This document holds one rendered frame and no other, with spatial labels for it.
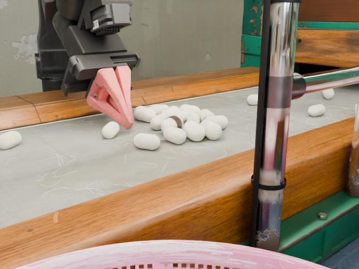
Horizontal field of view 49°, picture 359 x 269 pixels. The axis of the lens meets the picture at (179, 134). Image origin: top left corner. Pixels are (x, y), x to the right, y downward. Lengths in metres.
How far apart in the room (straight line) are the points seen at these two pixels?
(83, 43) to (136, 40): 2.17
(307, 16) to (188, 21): 1.44
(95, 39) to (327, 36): 0.48
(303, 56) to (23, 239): 0.71
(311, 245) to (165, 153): 0.18
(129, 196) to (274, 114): 0.12
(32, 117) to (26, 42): 2.08
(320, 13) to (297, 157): 0.59
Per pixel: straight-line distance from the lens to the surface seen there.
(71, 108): 0.62
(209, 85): 0.78
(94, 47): 0.54
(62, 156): 0.45
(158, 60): 2.53
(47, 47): 0.92
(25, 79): 2.68
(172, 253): 0.23
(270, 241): 0.32
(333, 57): 0.83
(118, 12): 0.50
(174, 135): 0.46
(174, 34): 2.41
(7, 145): 0.49
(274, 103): 0.28
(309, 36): 0.87
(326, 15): 0.92
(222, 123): 0.53
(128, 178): 0.38
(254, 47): 1.02
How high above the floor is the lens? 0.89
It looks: 17 degrees down
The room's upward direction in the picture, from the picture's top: straight up
